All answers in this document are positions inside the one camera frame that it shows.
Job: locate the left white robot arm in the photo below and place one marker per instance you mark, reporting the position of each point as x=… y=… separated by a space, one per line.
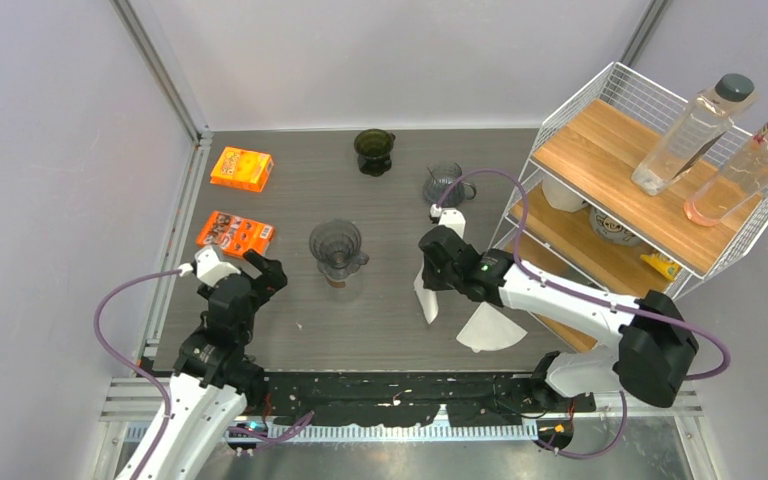
x=213 y=379

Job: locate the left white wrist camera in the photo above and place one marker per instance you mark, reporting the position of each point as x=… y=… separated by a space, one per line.
x=208 y=266

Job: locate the patterned ceramic bowl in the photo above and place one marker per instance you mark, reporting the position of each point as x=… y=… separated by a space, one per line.
x=610 y=230

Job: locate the glass carafe with leather collar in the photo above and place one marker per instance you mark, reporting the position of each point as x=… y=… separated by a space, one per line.
x=343 y=291

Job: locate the dark green glass dripper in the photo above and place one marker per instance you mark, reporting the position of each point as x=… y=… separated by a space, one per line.
x=373 y=148

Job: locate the white wire wooden shelf rack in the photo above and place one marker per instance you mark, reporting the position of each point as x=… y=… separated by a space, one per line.
x=592 y=143

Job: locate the grey glass dripper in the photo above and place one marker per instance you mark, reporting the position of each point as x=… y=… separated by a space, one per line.
x=336 y=245

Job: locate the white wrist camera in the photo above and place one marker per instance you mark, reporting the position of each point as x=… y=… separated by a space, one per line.
x=208 y=266
x=448 y=217

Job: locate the white ceramic cup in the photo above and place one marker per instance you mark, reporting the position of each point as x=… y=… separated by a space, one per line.
x=560 y=197

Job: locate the yellow snack packet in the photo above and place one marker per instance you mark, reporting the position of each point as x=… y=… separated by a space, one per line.
x=662 y=264

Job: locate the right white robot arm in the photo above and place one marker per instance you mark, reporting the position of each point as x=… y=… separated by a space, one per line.
x=644 y=346

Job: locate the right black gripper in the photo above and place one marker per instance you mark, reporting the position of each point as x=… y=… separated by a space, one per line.
x=431 y=280

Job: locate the orange box upper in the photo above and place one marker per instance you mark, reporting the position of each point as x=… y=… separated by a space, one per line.
x=242 y=169

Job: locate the grey glass pitcher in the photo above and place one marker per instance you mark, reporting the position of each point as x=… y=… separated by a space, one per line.
x=442 y=188

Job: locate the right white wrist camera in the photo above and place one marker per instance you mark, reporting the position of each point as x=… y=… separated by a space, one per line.
x=448 y=217

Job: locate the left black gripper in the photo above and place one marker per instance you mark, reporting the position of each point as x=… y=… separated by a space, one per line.
x=271 y=276

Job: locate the clear bottle grey cap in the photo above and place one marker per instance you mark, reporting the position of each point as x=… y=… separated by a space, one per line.
x=705 y=119

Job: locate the white paper coffee filter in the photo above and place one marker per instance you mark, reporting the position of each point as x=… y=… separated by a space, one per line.
x=427 y=298

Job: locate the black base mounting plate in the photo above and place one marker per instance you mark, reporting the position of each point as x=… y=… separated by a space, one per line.
x=407 y=399

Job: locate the orange razor box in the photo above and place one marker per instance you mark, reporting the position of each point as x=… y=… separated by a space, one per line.
x=235 y=235

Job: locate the pink liquid bottle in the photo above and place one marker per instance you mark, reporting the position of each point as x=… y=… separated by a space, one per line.
x=740 y=178

